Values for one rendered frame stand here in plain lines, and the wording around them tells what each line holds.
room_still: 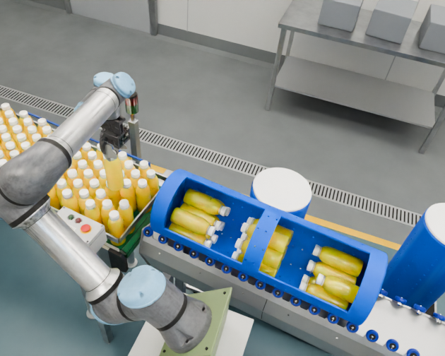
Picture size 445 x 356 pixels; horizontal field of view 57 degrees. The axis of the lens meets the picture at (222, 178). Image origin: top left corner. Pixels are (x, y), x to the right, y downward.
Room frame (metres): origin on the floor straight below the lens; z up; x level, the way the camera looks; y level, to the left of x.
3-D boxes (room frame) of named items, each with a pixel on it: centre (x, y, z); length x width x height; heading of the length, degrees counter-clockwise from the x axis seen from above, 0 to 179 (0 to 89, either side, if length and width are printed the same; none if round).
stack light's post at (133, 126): (1.59, 0.48, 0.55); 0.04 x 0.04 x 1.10; 69
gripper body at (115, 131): (1.12, 0.41, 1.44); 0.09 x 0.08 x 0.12; 69
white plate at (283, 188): (1.31, -0.28, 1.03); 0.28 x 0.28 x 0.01
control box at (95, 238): (0.92, 0.55, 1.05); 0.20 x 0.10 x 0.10; 69
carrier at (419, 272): (1.21, -1.07, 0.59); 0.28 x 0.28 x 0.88
